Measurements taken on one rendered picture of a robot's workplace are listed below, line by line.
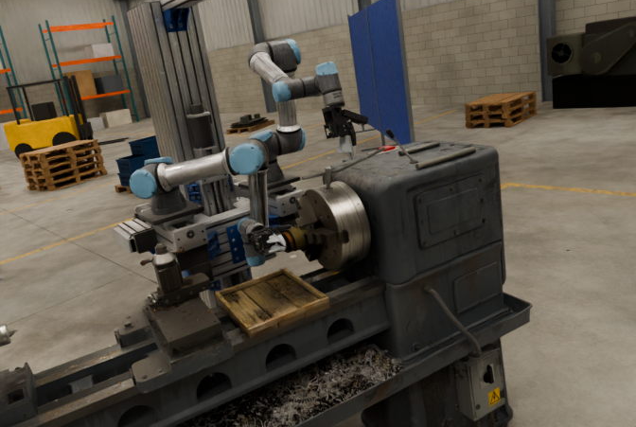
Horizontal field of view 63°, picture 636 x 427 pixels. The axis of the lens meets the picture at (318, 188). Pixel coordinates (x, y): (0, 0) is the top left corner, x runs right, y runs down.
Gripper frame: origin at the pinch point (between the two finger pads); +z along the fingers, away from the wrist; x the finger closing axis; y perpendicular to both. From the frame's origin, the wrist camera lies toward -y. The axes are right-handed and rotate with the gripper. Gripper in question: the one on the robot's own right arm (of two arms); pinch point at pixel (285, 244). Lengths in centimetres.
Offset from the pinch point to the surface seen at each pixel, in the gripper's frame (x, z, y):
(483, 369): -69, 23, -65
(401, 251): -9.1, 18.5, -35.9
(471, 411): -85, 23, -57
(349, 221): 5.4, 11.5, -20.5
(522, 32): 38, -643, -887
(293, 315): -18.9, 14.7, 7.5
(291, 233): 3.1, -1.4, -3.3
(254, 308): -19.3, -1.5, 15.5
